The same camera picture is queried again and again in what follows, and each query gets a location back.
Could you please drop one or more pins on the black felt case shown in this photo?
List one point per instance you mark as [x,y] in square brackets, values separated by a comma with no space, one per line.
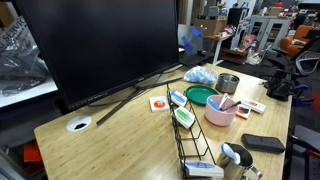
[263,143]

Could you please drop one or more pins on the green round plate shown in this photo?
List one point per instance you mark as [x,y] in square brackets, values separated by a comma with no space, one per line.
[198,94]

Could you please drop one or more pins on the white desk cable grommet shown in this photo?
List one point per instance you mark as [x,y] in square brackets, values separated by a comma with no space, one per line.
[78,123]

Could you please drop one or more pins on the cardboard box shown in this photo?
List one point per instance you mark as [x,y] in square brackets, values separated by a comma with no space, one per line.
[211,27]

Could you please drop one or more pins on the blue white plastic bag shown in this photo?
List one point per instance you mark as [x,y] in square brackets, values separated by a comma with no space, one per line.
[199,74]

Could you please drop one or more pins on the round steel bowl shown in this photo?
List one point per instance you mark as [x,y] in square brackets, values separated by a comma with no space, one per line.
[227,83]

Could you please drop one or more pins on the black wire rack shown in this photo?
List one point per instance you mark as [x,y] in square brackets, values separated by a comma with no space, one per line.
[191,143]

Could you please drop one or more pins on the steel pitcher with handle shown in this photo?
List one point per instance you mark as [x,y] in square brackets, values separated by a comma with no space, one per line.
[234,171]

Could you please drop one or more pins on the black plastic bag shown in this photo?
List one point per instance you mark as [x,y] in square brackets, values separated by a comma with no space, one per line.
[21,68]

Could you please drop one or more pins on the green label white card box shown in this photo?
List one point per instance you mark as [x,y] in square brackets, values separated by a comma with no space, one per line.
[184,117]

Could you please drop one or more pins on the pink cup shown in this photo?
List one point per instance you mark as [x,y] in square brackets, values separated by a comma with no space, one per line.
[220,118]

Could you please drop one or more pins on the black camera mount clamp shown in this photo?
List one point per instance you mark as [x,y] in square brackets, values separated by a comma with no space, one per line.
[284,82]

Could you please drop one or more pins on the red black card box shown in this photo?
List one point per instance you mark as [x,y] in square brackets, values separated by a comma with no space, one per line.
[243,112]

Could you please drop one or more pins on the black spoon in cup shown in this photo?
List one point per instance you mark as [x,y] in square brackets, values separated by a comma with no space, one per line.
[231,106]

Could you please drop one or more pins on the white book in rack end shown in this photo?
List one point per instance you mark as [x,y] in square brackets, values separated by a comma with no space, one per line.
[202,168]

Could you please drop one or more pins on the large black computer monitor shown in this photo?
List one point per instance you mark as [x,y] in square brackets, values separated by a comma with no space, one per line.
[94,48]

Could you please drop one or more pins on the grey glass door cabinet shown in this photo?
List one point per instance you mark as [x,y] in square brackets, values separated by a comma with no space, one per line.
[269,30]

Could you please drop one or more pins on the white spoon in pitcher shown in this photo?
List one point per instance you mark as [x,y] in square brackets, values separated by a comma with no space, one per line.
[234,156]

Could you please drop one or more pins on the orange armchair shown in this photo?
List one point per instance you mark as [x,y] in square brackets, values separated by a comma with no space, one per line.
[293,44]

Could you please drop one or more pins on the orange circle white card box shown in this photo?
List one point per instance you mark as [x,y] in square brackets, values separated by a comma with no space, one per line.
[158,104]

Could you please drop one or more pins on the blue label white card box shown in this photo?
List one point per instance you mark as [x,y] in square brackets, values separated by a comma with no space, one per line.
[178,98]

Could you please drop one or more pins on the black monitor stand base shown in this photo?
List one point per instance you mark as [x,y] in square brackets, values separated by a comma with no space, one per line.
[130,97]

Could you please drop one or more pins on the abc card box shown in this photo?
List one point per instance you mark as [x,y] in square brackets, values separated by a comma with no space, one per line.
[255,106]

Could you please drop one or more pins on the black office chair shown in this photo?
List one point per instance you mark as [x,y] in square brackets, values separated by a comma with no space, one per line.
[308,58]

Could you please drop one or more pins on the blue white spoon in cup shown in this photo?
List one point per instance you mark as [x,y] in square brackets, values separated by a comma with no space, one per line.
[213,104]

